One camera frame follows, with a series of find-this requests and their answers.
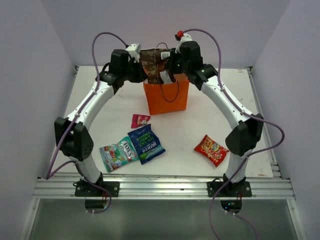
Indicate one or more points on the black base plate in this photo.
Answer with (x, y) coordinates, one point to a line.
(84, 189)
(231, 190)

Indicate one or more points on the brown snack bag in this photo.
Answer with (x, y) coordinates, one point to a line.
(154, 62)

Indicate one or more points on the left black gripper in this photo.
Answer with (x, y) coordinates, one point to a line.
(141, 75)

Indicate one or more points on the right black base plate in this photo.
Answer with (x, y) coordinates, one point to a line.
(231, 190)

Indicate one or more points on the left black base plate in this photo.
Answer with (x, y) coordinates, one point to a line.
(84, 189)

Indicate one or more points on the green Fox's candy bag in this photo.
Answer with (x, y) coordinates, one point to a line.
(117, 155)

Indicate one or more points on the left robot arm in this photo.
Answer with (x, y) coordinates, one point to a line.
(72, 132)

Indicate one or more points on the small pink snack packet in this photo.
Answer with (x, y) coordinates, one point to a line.
(139, 120)

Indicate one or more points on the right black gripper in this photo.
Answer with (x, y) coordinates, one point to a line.
(170, 67)

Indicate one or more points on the red snack bag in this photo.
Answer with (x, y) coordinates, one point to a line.
(212, 150)

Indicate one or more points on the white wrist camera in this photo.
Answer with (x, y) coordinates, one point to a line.
(181, 37)
(134, 51)

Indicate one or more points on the orange paper bag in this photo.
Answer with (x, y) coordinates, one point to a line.
(167, 98)

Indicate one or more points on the blue sea salt chips bag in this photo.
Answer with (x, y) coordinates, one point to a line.
(146, 143)

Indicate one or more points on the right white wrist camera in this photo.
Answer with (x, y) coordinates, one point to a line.
(181, 37)

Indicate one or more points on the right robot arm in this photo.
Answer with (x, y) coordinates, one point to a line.
(246, 128)

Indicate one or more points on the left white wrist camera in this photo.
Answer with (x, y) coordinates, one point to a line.
(134, 51)

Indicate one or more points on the aluminium rail frame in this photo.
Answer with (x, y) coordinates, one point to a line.
(148, 187)

